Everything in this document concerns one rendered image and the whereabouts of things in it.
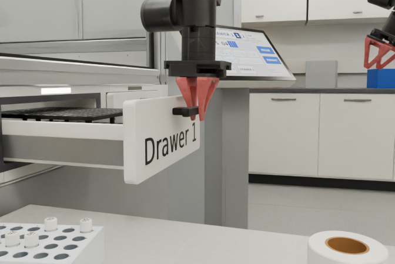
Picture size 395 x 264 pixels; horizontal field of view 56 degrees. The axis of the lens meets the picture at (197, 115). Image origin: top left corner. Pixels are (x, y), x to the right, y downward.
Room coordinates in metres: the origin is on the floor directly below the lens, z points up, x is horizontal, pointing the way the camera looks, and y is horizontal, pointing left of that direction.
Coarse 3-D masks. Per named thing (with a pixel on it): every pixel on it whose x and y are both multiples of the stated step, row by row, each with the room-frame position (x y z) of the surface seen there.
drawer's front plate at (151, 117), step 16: (176, 96) 0.62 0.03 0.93; (128, 112) 0.47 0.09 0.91; (144, 112) 0.50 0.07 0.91; (160, 112) 0.55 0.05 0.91; (128, 128) 0.47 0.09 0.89; (144, 128) 0.50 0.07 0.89; (160, 128) 0.55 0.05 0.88; (176, 128) 0.62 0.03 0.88; (192, 128) 0.70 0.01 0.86; (128, 144) 0.47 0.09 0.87; (144, 144) 0.50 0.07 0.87; (160, 144) 0.55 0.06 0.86; (192, 144) 0.70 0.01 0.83; (128, 160) 0.47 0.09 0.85; (144, 160) 0.50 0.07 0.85; (160, 160) 0.55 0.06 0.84; (176, 160) 0.62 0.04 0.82; (128, 176) 0.47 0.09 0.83; (144, 176) 0.49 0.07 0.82
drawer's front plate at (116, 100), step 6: (108, 96) 0.84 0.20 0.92; (114, 96) 0.84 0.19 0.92; (120, 96) 0.87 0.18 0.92; (126, 96) 0.89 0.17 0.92; (132, 96) 0.92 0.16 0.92; (138, 96) 0.96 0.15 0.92; (144, 96) 0.99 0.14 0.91; (150, 96) 1.03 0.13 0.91; (156, 96) 1.07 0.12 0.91; (108, 102) 0.84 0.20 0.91; (114, 102) 0.84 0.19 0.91; (120, 102) 0.87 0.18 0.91; (120, 108) 0.87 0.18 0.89
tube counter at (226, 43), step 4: (220, 40) 1.54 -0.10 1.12; (224, 40) 1.56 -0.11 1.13; (228, 40) 1.57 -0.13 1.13; (224, 44) 1.54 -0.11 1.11; (228, 44) 1.55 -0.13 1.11; (232, 44) 1.57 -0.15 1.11; (236, 44) 1.58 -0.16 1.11; (240, 44) 1.60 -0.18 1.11; (244, 44) 1.62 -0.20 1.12; (248, 44) 1.63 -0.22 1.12; (240, 48) 1.58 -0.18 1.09; (244, 48) 1.59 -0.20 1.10; (248, 48) 1.61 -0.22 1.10; (252, 48) 1.63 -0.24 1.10
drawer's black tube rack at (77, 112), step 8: (8, 112) 0.63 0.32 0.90; (16, 112) 0.65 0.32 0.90; (24, 112) 0.64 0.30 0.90; (32, 112) 0.64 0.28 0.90; (40, 112) 0.63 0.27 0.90; (48, 112) 0.64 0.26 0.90; (56, 112) 0.64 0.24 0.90; (64, 112) 0.63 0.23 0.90; (72, 112) 0.64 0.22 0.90; (80, 112) 0.64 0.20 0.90; (88, 112) 0.63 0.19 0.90; (96, 112) 0.63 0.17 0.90; (104, 112) 0.64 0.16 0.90; (24, 120) 0.69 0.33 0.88; (40, 120) 0.60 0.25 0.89; (80, 120) 0.56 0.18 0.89; (112, 120) 0.64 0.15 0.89
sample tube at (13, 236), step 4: (8, 232) 0.34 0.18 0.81; (12, 232) 0.34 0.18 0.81; (16, 232) 0.34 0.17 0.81; (8, 236) 0.34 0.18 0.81; (12, 236) 0.34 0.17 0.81; (16, 236) 0.34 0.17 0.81; (8, 240) 0.34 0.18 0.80; (12, 240) 0.34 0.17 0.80; (16, 240) 0.34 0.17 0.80; (8, 244) 0.34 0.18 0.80; (12, 244) 0.34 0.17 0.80; (16, 244) 0.34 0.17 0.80
